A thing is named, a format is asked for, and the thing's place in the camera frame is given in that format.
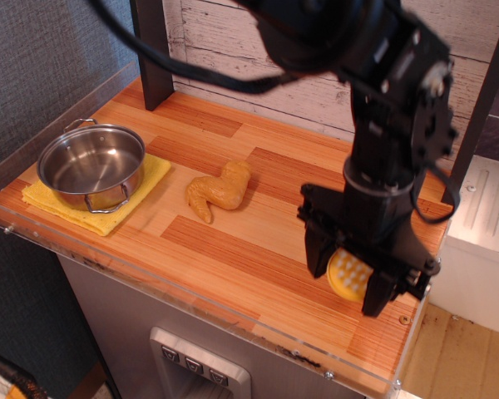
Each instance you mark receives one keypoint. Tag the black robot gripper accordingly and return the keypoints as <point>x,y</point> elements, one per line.
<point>373,221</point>

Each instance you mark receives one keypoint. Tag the yellow brush with white bristles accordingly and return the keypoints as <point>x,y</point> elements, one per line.
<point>348,276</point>

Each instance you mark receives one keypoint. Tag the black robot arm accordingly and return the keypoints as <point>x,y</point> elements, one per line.
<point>400,74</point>

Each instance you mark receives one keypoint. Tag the brass screw in tabletop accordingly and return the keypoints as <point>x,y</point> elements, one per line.
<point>404,320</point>

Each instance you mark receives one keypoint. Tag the white cabinet at right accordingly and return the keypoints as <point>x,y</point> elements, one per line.
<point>468,284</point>

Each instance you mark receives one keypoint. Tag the toy chicken wing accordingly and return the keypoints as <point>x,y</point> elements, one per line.
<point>226,191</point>

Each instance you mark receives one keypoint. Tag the clear acrylic table guard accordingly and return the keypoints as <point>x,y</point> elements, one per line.
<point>245,272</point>

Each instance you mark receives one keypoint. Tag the steel cabinet with dispenser panel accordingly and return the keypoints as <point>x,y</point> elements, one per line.
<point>124,322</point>

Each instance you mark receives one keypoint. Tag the yellow folded cloth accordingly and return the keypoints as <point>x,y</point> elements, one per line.
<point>100,212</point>

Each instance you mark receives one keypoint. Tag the orange object at bottom left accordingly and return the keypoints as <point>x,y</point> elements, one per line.
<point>24,388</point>

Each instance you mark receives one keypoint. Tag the dark right vertical post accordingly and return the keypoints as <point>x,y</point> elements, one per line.
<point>478,120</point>

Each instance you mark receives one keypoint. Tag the steel pot with handles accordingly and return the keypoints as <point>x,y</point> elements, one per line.
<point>89,157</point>

